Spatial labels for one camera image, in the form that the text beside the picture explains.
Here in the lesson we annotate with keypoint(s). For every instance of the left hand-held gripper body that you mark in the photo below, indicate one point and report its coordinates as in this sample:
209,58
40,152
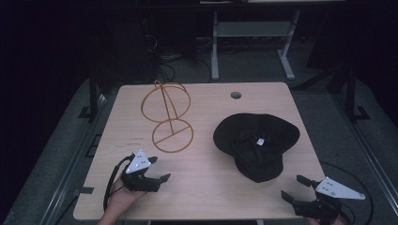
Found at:
139,182

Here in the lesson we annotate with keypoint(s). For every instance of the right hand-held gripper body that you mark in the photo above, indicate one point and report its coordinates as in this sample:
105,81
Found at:
316,207

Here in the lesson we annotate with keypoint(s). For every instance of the person's left hand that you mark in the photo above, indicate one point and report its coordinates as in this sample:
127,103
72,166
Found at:
120,197

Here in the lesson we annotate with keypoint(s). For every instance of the person's right hand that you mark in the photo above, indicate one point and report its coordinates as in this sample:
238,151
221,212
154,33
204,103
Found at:
340,221

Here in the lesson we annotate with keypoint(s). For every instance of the black bucket hat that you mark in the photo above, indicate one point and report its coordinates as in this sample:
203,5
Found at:
250,156

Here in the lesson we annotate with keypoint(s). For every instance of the grey metal stand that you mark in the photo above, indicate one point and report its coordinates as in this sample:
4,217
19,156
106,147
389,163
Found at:
250,29

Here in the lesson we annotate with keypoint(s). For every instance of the metal floor rail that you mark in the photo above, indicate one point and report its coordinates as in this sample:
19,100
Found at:
372,162
67,168

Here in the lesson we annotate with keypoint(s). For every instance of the black frame post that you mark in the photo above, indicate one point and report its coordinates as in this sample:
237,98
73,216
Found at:
92,93
350,93

